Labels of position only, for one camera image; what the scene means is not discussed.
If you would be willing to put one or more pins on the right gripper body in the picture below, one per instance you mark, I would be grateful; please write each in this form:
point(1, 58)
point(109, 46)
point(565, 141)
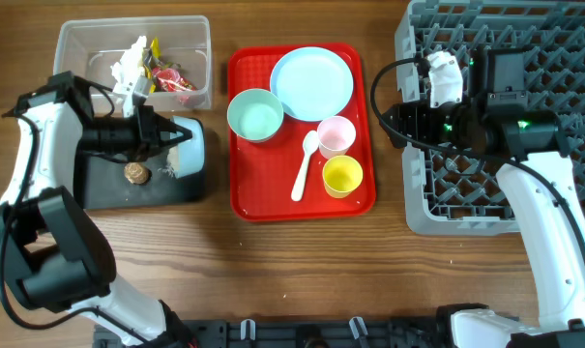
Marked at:
point(431, 126)

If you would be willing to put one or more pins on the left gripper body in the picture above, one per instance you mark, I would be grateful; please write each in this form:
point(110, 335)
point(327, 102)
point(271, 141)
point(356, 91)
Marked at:
point(146, 138)

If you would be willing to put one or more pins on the blue bowl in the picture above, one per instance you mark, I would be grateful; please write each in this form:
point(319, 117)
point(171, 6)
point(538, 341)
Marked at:
point(192, 152)

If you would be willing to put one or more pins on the brown food ball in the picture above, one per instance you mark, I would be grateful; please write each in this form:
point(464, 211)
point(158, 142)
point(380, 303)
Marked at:
point(136, 173)

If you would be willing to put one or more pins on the red snack wrapper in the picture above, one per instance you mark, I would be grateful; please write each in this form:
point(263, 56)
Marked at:
point(170, 80)

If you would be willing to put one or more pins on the white tissue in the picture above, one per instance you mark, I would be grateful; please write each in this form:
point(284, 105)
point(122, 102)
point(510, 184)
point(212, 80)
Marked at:
point(130, 66)

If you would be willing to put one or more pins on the green bowl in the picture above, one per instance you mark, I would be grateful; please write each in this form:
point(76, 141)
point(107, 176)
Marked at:
point(255, 115)

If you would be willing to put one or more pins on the pink cup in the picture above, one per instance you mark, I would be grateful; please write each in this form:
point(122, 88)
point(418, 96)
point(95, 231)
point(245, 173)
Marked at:
point(336, 135)

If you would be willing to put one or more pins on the yellow snack wrapper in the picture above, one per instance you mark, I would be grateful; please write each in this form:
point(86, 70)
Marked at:
point(151, 57)

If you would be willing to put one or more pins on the white rice grains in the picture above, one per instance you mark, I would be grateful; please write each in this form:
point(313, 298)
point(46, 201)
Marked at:
point(172, 163)

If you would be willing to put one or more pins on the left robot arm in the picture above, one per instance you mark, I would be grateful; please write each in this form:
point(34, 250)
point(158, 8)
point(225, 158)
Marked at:
point(52, 255)

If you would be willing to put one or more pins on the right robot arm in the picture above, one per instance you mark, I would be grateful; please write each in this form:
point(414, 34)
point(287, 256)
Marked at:
point(536, 176)

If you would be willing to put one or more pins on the black waste tray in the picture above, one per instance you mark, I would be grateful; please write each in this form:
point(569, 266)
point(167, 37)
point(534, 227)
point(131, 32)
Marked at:
point(101, 184)

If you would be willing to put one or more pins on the grey dishwasher rack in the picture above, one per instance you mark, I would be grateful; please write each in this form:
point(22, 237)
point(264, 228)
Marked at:
point(459, 196)

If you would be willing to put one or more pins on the red plastic tray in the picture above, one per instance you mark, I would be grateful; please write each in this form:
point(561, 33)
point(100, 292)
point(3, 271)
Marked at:
point(262, 174)

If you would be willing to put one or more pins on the yellow cup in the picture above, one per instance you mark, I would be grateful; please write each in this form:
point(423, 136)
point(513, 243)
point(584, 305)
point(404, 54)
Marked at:
point(341, 176)

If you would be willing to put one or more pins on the white plastic spoon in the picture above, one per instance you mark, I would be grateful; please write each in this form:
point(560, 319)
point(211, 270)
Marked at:
point(310, 146)

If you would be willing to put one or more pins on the light blue plate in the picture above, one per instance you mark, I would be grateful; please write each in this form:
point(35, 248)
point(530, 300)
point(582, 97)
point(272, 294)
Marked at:
point(312, 83)

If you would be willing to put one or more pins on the clear plastic bin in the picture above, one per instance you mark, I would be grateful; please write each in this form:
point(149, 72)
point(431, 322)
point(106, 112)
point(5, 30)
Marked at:
point(89, 48)

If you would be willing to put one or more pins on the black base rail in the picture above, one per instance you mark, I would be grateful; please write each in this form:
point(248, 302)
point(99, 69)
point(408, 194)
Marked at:
point(355, 332)

